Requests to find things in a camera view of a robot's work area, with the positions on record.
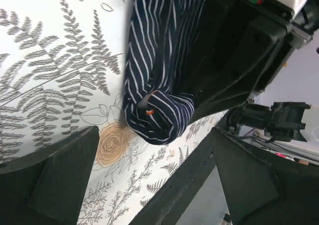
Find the navy striped underwear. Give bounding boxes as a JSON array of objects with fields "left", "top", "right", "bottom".
[{"left": 123, "top": 0, "right": 207, "bottom": 145}]

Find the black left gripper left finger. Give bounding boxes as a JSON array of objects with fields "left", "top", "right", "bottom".
[{"left": 0, "top": 126, "right": 99, "bottom": 225}]

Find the floral patterned table mat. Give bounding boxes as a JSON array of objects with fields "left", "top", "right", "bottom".
[{"left": 0, "top": 0, "right": 223, "bottom": 225}]

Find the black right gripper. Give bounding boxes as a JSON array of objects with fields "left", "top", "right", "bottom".
[{"left": 189, "top": 0, "right": 315, "bottom": 122}]

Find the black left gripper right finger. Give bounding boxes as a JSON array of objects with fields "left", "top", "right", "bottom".
[{"left": 210, "top": 127, "right": 319, "bottom": 225}]

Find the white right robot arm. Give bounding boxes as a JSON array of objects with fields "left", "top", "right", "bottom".
[{"left": 182, "top": 0, "right": 319, "bottom": 142}]

